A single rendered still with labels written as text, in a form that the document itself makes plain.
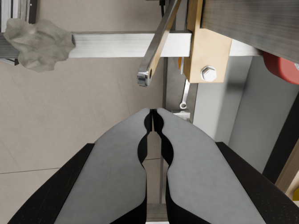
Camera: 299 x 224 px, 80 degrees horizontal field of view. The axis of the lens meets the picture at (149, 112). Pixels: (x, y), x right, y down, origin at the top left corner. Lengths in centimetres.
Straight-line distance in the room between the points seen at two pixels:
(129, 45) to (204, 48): 10
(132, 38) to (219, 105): 41
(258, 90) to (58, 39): 46
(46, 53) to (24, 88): 120
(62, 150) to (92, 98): 58
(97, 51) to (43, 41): 7
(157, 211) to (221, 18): 28
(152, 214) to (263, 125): 34
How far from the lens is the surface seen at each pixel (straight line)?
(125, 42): 25
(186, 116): 46
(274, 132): 49
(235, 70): 57
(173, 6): 18
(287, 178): 43
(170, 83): 44
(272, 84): 50
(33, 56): 29
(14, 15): 105
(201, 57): 26
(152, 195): 195
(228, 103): 61
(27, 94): 147
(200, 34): 25
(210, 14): 22
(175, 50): 26
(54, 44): 27
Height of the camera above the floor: 111
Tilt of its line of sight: 60 degrees down
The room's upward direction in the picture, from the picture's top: 179 degrees clockwise
